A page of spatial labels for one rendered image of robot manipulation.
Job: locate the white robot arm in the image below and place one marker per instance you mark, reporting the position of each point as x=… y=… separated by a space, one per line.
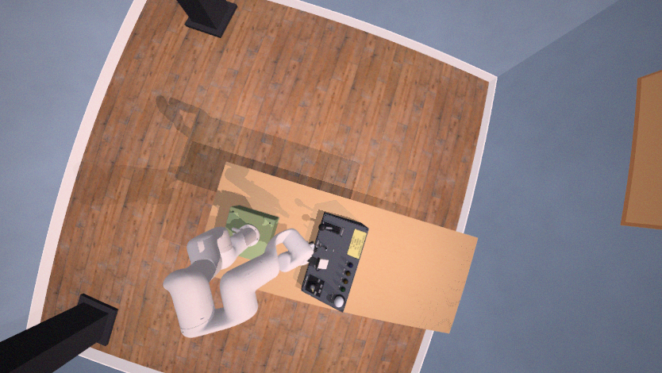
x=212 y=251

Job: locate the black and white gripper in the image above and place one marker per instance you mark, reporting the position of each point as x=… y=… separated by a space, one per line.
x=314 y=248

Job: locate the dark grey console housing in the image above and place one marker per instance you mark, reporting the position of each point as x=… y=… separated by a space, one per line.
x=343 y=251

